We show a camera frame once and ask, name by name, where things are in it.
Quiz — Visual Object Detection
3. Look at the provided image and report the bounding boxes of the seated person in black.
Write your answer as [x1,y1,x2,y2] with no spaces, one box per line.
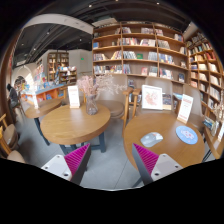
[7,84,18,108]

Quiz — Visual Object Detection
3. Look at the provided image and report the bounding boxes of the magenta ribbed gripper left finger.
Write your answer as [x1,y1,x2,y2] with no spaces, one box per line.
[41,143,92,186]

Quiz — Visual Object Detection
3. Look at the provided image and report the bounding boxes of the pink dried flowers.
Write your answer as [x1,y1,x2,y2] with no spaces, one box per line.
[77,74,127,96]

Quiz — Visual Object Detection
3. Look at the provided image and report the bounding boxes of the white sign card centre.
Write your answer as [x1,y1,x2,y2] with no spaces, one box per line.
[68,85,80,108]

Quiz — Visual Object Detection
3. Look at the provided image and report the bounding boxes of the white sign card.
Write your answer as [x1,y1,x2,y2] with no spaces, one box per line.
[68,85,80,108]
[177,94,193,123]

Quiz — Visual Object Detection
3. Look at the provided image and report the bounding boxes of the round wooden table centre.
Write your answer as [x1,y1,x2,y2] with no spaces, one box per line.
[40,104,110,154]

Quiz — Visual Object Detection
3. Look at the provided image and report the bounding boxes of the glass vase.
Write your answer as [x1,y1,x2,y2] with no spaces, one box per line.
[86,95,98,115]

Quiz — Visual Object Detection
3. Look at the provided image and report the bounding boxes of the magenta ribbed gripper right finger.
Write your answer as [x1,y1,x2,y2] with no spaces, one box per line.
[131,143,184,186]

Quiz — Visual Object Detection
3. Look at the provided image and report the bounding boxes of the large wooden bookshelf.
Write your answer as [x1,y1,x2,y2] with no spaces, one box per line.
[92,22,188,83]

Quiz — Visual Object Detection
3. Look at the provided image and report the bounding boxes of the wooden chair left edge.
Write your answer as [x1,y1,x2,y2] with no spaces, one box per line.
[0,114,25,163]

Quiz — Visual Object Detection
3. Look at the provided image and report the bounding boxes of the white sign card right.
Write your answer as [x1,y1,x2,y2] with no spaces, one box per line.
[177,94,193,123]

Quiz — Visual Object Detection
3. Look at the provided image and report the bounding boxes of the blue round mouse pad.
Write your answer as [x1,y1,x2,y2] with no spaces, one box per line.
[176,126,198,145]

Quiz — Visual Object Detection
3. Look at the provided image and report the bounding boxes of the wooden side bookshelf right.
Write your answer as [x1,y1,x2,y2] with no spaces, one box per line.
[185,29,224,161]

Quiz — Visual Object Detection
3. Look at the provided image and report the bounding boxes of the far wooden bookshelf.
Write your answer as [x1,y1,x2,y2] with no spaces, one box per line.
[47,52,77,84]

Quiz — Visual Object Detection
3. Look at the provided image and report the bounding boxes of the white red picture board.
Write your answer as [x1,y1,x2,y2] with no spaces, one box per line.
[142,85,163,110]

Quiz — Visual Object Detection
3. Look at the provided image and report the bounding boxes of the round wooden table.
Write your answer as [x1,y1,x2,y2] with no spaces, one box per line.
[123,113,205,168]
[25,99,62,136]
[40,104,110,154]

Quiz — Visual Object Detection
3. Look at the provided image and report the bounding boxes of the round wooden table left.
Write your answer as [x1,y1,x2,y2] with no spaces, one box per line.
[25,99,62,136]

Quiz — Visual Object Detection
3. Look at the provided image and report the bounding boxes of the orange book display counter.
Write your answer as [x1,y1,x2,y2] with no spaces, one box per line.
[21,84,67,104]

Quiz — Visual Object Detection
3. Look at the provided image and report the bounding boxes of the wooden chair centre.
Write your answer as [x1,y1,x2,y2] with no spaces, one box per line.
[97,87,140,129]

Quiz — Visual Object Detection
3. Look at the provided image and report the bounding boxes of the round wooden table right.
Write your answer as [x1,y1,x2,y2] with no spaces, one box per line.
[123,113,205,168]

